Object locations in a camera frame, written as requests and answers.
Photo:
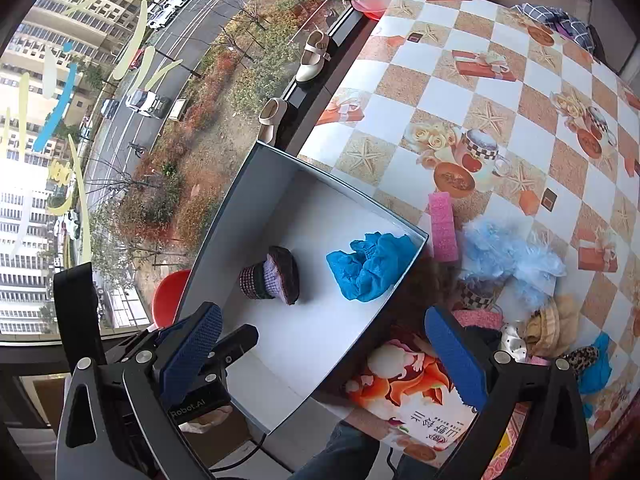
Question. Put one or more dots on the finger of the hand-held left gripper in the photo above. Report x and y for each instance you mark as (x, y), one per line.
(75, 305)
(235, 347)

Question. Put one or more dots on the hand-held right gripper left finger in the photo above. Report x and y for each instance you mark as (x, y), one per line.
(192, 355)

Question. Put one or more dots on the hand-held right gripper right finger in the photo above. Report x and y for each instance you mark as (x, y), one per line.
(455, 360)

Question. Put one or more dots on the white polka dot scrunchie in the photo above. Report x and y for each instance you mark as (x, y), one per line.
(512, 342)

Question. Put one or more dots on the beige fuzzy cloth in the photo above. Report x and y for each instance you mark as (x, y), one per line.
(552, 325)

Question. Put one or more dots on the light blue fluffy cloth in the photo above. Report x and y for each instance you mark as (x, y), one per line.
(505, 255)

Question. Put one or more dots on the leopard print scrunchie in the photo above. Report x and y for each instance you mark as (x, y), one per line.
(580, 357)

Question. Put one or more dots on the pink sponge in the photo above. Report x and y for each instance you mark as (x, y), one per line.
(443, 227)

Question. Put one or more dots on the white cardboard box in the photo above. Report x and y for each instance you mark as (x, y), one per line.
(300, 230)

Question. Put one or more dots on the person's left hand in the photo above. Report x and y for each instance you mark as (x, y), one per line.
(212, 417)

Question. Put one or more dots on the pink and dark sock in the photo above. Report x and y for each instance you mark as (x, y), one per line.
(477, 319)

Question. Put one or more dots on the orange printed carton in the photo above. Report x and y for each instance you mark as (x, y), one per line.
(415, 395)

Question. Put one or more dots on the red plastic stool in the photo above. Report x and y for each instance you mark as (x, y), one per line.
(167, 300)

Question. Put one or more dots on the purple brown knit hat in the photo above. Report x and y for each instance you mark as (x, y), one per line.
(272, 275)

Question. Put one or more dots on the blue crinkled cloth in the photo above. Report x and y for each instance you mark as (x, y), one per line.
(370, 267)
(597, 375)

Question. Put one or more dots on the person's jeans leg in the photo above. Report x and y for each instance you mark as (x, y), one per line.
(345, 452)

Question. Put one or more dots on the checkered printed tablecloth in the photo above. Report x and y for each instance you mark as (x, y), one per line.
(430, 80)

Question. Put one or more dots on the plaid cloth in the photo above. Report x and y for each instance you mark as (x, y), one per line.
(560, 20)

